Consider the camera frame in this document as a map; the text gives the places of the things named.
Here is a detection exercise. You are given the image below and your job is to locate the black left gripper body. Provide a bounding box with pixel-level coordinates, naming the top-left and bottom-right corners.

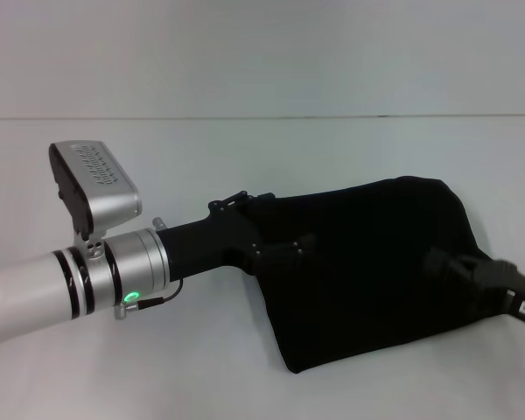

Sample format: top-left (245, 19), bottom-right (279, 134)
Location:
top-left (156, 189), bottom-right (268, 282)

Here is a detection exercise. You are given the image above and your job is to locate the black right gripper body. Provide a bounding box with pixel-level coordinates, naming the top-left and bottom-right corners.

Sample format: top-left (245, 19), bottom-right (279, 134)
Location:
top-left (463, 256), bottom-right (525, 330)

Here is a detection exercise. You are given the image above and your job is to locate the black T-shirt with white lettering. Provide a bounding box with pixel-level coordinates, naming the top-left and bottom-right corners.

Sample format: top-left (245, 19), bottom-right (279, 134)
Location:
top-left (240, 174), bottom-right (502, 376)

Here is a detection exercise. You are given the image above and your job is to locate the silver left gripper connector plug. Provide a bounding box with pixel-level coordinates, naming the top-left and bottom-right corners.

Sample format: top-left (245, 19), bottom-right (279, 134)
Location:
top-left (113, 300), bottom-right (142, 321)

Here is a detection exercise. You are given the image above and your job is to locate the dark left gripper cable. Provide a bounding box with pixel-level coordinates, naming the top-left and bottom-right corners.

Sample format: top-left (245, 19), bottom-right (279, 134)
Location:
top-left (136, 276), bottom-right (186, 306)

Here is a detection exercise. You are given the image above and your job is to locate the silver camera mount bracket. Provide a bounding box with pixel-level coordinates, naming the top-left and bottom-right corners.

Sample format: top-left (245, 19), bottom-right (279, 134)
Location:
top-left (72, 227), bottom-right (109, 264)

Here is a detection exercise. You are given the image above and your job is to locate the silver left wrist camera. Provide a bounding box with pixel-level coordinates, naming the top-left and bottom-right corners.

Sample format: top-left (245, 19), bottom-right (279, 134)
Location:
top-left (48, 139), bottom-right (143, 236)

